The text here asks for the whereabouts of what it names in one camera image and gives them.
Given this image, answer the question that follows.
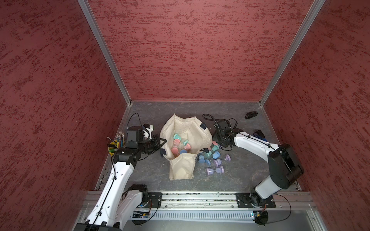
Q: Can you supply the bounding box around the blue stapler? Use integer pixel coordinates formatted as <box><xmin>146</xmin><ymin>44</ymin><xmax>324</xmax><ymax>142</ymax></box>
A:
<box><xmin>253</xmin><ymin>130</ymin><xmax>267</xmax><ymax>141</ymax></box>

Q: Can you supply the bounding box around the purple hourglass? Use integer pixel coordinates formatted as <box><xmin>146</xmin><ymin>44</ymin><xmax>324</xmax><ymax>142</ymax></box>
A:
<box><xmin>214</xmin><ymin>155</ymin><xmax>231</xmax><ymax>167</ymax></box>
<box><xmin>206</xmin><ymin>166</ymin><xmax>225</xmax><ymax>176</ymax></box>

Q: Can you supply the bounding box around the purple hourglass middle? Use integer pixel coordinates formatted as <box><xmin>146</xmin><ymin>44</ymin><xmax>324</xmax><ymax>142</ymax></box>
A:
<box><xmin>214</xmin><ymin>155</ymin><xmax>231</xmax><ymax>167</ymax></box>

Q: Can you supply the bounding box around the cream canvas tote bag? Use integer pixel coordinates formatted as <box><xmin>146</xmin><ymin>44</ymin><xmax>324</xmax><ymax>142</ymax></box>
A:
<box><xmin>160</xmin><ymin>115</ymin><xmax>213</xmax><ymax>181</ymax></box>

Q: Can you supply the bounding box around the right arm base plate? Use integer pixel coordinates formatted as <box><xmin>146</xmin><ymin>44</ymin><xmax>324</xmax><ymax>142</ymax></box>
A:
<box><xmin>235</xmin><ymin>193</ymin><xmax>276</xmax><ymax>208</ymax></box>

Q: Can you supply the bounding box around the aluminium front rail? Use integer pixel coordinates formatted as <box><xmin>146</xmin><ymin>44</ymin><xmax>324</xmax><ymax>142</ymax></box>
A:
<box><xmin>80</xmin><ymin>190</ymin><xmax>314</xmax><ymax>210</ymax></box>

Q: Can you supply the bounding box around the small black device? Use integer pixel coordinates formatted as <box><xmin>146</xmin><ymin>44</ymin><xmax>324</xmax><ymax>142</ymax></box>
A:
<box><xmin>244</xmin><ymin>111</ymin><xmax>258</xmax><ymax>120</ymax></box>

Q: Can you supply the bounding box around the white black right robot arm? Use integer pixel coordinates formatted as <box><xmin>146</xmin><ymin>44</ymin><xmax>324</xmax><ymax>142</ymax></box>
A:
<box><xmin>202</xmin><ymin>114</ymin><xmax>304</xmax><ymax>208</ymax></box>

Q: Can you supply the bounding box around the yellow pencil holder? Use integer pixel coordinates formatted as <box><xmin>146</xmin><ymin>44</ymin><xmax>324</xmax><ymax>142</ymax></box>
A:
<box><xmin>107</xmin><ymin>131</ymin><xmax>125</xmax><ymax>157</ymax></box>

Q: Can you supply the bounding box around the purple hourglass front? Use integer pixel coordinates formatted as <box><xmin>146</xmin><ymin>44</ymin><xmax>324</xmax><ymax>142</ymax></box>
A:
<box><xmin>206</xmin><ymin>166</ymin><xmax>225</xmax><ymax>176</ymax></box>

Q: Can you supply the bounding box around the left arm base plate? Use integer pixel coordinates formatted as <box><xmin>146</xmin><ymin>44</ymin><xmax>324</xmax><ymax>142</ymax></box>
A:
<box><xmin>137</xmin><ymin>192</ymin><xmax>163</xmax><ymax>209</ymax></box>

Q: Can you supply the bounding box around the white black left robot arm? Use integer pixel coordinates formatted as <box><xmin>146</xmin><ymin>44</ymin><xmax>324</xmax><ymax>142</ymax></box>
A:
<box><xmin>74</xmin><ymin>135</ymin><xmax>167</xmax><ymax>231</ymax></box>

